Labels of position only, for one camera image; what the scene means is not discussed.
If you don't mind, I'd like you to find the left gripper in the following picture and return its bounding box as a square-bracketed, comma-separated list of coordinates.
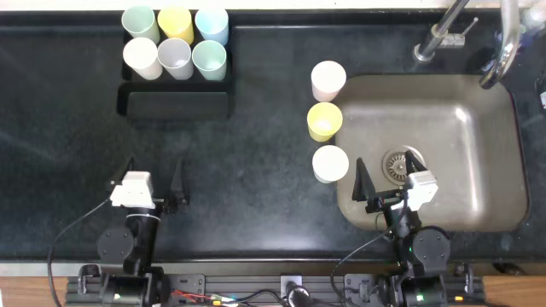
[108, 156, 191, 215]

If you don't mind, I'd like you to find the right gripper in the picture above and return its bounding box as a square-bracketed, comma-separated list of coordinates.
[351, 149, 427, 215]

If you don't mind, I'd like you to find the white cup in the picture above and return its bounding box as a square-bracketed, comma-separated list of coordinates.
[122, 37, 164, 81]
[311, 144, 351, 185]

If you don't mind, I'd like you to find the black tray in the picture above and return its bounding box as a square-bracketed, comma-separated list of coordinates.
[116, 25, 235, 121]

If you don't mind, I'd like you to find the steel sink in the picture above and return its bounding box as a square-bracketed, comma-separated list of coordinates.
[332, 74, 531, 234]

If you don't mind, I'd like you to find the yellow cup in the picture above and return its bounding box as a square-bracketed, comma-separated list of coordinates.
[306, 101, 344, 143]
[156, 6, 195, 46]

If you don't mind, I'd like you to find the pink cup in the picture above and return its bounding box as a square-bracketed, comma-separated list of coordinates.
[310, 60, 347, 103]

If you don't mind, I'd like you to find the grey cup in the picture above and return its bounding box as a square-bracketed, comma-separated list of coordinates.
[156, 37, 195, 81]

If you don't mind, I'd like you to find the green cup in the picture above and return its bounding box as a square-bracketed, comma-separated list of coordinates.
[120, 5, 161, 44]
[191, 39, 228, 82]

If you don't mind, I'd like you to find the blue cup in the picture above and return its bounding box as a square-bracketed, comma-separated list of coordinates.
[194, 7, 230, 47]

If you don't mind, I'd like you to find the steel tap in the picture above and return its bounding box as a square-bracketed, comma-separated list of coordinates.
[412, 0, 524, 90]

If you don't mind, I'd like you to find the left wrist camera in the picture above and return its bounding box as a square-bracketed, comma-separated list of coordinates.
[109, 171, 157, 211]

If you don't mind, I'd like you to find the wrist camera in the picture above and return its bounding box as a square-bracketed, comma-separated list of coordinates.
[402, 169, 440, 212]
[109, 171, 157, 211]

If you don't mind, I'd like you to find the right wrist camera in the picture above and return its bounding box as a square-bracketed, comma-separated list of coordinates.
[402, 169, 440, 212]

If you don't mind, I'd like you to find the black cable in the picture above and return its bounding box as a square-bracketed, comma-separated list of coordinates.
[329, 204, 410, 306]
[46, 198, 113, 307]

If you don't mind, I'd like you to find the mounting rail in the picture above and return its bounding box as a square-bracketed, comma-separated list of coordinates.
[65, 263, 487, 307]

